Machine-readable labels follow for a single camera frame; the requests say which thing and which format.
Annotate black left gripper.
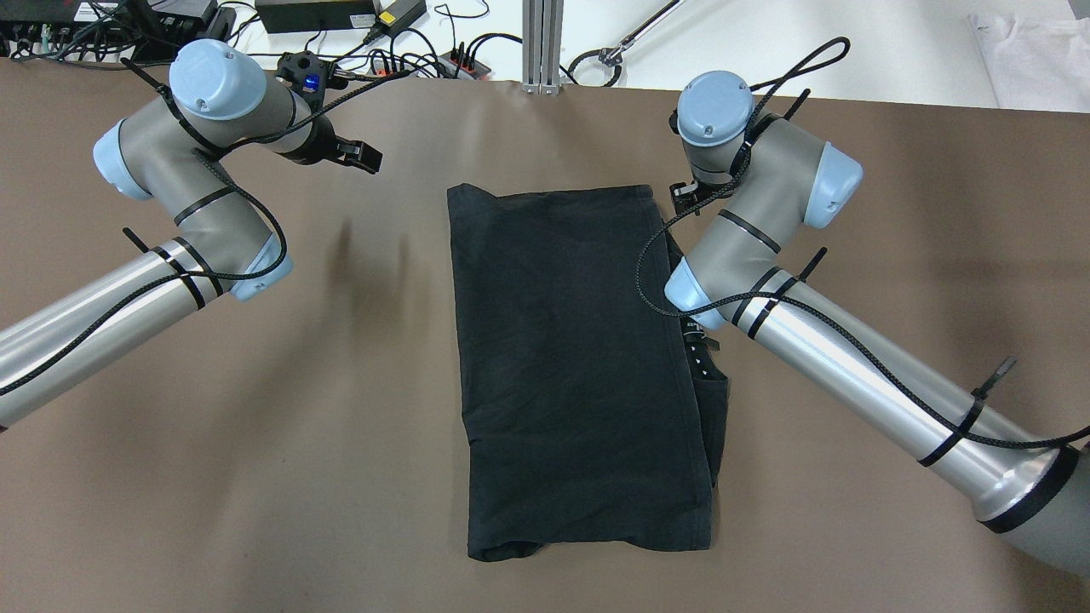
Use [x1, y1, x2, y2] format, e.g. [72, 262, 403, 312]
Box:
[281, 115, 384, 175]

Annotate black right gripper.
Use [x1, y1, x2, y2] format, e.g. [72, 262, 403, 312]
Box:
[669, 180, 725, 218]

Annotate black graphic t-shirt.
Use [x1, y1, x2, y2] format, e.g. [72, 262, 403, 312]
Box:
[447, 185, 731, 562]

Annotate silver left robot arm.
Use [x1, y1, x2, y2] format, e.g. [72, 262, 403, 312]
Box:
[1, 39, 384, 430]

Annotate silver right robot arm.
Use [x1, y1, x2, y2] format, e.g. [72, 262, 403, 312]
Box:
[664, 72, 1089, 577]

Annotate red black power strip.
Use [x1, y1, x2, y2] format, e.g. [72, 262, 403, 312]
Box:
[363, 49, 494, 81]

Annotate metal rod tool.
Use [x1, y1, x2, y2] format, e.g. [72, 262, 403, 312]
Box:
[597, 1, 685, 67]

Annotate black power adapter brick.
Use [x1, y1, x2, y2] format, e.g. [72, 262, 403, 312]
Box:
[254, 1, 384, 34]

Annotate black electronics box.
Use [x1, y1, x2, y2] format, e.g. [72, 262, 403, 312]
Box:
[1, 1, 238, 63]

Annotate white cloth on side table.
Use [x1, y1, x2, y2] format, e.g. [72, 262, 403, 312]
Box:
[968, 13, 1089, 115]

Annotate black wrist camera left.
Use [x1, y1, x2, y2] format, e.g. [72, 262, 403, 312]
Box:
[275, 51, 349, 97]

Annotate black coiled cable loop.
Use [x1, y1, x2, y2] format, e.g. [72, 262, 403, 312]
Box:
[568, 49, 623, 89]

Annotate aluminium frame post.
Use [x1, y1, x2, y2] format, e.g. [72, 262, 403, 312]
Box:
[521, 0, 564, 96]

